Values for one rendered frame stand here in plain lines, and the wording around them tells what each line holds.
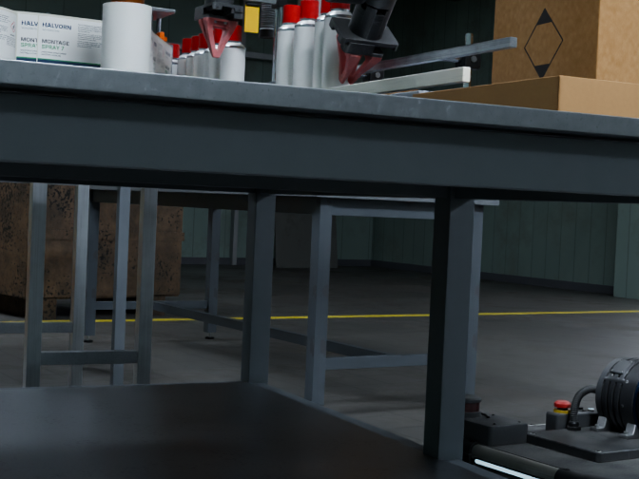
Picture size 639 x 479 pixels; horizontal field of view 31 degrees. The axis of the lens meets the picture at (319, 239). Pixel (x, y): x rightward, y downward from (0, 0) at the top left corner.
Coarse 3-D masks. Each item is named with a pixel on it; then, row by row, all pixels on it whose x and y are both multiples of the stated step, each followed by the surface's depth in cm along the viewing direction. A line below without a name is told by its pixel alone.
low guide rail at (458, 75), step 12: (432, 72) 161; (444, 72) 158; (456, 72) 155; (468, 72) 154; (360, 84) 180; (372, 84) 176; (384, 84) 173; (396, 84) 170; (408, 84) 167; (420, 84) 164; (432, 84) 161; (444, 84) 158
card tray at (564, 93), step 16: (528, 80) 126; (544, 80) 124; (560, 80) 122; (576, 80) 123; (592, 80) 124; (416, 96) 147; (432, 96) 144; (448, 96) 141; (464, 96) 138; (480, 96) 135; (496, 96) 132; (512, 96) 129; (528, 96) 126; (544, 96) 124; (560, 96) 122; (576, 96) 123; (592, 96) 124; (608, 96) 125; (624, 96) 126; (592, 112) 124; (608, 112) 125; (624, 112) 126
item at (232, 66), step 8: (240, 32) 239; (232, 40) 238; (240, 40) 239; (224, 48) 238; (232, 48) 237; (240, 48) 238; (224, 56) 238; (232, 56) 237; (240, 56) 238; (224, 64) 238; (232, 64) 238; (240, 64) 238; (224, 72) 238; (232, 72) 238; (240, 72) 238; (240, 80) 238
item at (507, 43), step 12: (456, 48) 169; (468, 48) 166; (480, 48) 163; (492, 48) 161; (504, 48) 159; (384, 60) 188; (396, 60) 185; (408, 60) 181; (420, 60) 178; (432, 60) 175
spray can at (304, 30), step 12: (312, 0) 205; (300, 12) 206; (312, 12) 205; (300, 24) 205; (312, 24) 205; (300, 36) 205; (312, 36) 205; (300, 48) 205; (312, 48) 205; (300, 60) 205; (312, 60) 205; (300, 72) 205; (312, 72) 205; (300, 84) 205
